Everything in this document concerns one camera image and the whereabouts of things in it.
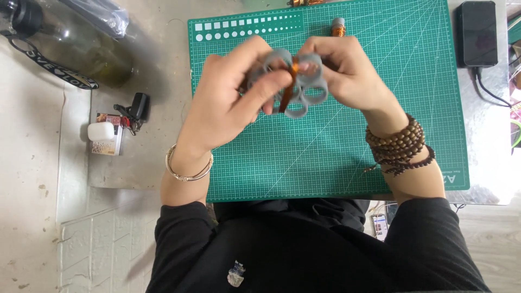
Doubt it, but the person's right hand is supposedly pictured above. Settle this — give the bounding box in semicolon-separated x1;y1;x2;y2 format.
300;35;408;133

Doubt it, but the person's left hand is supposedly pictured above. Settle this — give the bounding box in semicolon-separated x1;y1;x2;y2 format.
178;35;294;160

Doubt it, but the grey plastic ring frame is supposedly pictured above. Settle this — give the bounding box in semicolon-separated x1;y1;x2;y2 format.
246;48;329;119

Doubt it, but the green cutting mat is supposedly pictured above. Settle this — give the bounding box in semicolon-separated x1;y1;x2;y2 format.
187;0;471;203

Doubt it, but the black power bank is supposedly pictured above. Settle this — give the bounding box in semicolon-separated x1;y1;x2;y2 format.
454;1;500;69

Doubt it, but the silver bangle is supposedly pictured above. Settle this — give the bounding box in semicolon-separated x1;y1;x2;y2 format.
165;143;215;182

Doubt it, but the smartphone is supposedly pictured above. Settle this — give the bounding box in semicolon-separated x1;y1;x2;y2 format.
370;213;390;242

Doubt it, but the black car key fob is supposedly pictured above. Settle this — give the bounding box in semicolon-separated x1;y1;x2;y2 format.
113;92;151;123

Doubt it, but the teal box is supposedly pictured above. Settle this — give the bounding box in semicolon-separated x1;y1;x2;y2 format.
507;13;521;46

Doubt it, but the person's black clothing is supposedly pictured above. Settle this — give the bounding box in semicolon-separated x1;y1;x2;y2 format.
145;198;492;293

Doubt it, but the metal keys red tag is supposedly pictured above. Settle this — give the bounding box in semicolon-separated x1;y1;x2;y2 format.
120;116;142;136

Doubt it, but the clear plastic bag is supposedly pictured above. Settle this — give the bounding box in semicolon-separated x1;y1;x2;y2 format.
59;0;130;40

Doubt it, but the glass bottle black cap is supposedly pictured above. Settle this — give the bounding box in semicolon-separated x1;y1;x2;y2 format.
0;0;136;88

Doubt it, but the small printed cardboard box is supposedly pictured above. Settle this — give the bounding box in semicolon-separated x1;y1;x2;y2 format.
91;113;125;157

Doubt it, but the white earbud case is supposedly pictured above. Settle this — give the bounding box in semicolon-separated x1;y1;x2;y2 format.
87;121;116;142

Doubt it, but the copper wire spool grey cap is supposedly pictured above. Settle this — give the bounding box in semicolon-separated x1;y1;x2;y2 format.
331;17;347;38

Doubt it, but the copper wire coil winding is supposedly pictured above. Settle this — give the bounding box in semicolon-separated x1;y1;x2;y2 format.
279;57;302;114

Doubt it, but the brown wooden bead bracelet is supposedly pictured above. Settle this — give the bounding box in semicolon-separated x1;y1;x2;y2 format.
361;113;436;177

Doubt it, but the black cable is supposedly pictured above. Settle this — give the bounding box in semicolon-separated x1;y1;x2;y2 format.
472;66;514;109

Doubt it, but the green cord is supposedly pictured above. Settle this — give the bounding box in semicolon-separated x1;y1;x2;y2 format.
510;117;521;149

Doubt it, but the black printed bottle strap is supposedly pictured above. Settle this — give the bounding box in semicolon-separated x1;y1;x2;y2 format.
6;34;100;90

